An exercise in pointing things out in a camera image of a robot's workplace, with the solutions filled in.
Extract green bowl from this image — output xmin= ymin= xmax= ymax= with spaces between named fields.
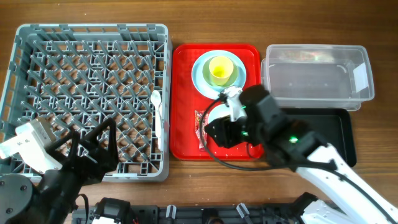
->
xmin=203 ymin=57 xmax=239 ymax=88

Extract black tray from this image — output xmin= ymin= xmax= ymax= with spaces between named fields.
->
xmin=283 ymin=108 xmax=357 ymax=167

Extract clear plastic bin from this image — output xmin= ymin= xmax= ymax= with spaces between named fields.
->
xmin=261 ymin=44 xmax=375 ymax=111

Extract light blue bowl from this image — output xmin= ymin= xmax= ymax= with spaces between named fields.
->
xmin=208 ymin=104 xmax=230 ymax=124

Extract red strawberry snack wrapper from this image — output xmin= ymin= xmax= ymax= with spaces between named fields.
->
xmin=195 ymin=110 xmax=208 ymax=151

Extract grey dishwasher rack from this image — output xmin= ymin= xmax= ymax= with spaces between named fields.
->
xmin=1 ymin=24 xmax=173 ymax=182

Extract light blue plate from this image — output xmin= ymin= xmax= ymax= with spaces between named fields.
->
xmin=192 ymin=50 xmax=247 ymax=100

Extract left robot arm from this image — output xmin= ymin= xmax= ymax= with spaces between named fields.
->
xmin=1 ymin=118 xmax=119 ymax=223

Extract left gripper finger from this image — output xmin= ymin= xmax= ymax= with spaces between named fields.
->
xmin=46 ymin=131 xmax=80 ymax=162
xmin=82 ymin=118 xmax=118 ymax=156

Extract white plastic spoon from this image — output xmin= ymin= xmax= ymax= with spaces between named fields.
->
xmin=150 ymin=90 xmax=162 ymax=151

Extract yellow plastic cup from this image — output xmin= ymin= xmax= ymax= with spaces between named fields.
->
xmin=209 ymin=56 xmax=234 ymax=86

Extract red plastic tray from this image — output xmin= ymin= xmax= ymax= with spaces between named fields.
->
xmin=169 ymin=44 xmax=261 ymax=161

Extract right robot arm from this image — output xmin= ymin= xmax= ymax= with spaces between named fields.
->
xmin=200 ymin=85 xmax=397 ymax=223

